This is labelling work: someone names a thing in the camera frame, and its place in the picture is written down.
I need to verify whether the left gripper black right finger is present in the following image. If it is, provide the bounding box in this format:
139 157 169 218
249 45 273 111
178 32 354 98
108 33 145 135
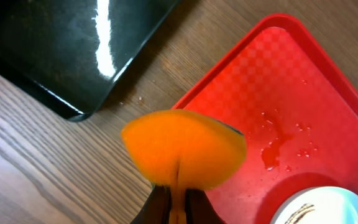
185 189 226 224

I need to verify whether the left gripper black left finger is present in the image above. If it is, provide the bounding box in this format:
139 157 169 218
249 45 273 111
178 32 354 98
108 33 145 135
131 186 171 224

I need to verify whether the orange sponge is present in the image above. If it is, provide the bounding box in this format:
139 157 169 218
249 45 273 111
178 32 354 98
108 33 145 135
121 110 247 223

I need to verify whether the white plate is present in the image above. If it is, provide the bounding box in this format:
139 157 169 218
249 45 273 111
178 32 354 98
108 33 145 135
270 186 358 224

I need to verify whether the red plastic tray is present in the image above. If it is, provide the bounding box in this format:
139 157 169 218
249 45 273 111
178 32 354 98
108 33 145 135
176 14 358 223

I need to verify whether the black rectangular water tray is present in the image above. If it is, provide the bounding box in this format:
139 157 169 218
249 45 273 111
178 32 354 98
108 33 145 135
0 0 178 121

